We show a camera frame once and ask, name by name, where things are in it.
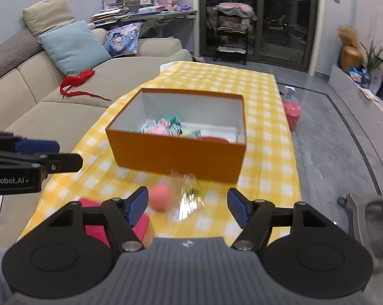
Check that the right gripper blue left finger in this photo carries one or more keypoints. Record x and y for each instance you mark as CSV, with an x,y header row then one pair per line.
x,y
135,207

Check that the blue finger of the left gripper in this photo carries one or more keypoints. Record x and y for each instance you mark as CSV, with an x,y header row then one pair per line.
x,y
58,163
30,146

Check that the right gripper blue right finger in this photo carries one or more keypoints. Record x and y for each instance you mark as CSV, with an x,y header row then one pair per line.
x,y
253,217

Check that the pink ball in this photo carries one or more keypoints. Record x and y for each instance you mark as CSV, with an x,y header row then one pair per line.
x,y
178,198

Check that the teal plush toy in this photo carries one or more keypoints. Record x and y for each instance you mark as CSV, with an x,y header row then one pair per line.
x,y
169,126

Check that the teal plush with red tail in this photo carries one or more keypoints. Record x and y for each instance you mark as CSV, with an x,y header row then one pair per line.
x,y
205,135

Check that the beige sofa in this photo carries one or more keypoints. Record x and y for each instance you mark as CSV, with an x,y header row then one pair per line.
x,y
31,106

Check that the red ribbon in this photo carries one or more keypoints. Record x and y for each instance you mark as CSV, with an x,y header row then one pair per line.
x,y
70,82

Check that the orange cardboard box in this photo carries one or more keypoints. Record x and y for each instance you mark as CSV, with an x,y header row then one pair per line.
x,y
206,160

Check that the light blue cushion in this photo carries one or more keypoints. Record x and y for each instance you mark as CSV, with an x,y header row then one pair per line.
x,y
74,48

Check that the grey chair base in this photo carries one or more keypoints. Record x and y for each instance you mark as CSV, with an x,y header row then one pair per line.
x,y
360,209

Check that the beige cushion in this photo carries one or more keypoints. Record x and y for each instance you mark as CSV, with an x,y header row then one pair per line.
x,y
47,15

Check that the blue patterned cushion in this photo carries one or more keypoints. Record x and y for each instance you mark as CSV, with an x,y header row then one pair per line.
x,y
123,41

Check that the white tv cabinet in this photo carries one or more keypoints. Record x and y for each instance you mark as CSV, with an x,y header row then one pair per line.
x,y
368,112

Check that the cluttered side desk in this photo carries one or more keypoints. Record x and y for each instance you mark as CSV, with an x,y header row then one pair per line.
x,y
152,14

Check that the gold vase with dried flowers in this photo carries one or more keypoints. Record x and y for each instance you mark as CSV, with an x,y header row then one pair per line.
x,y
351,56

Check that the black shelf rack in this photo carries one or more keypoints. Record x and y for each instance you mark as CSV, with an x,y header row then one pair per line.
x,y
233,23

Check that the green potted plant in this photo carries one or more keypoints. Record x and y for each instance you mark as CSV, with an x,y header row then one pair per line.
x,y
373,70

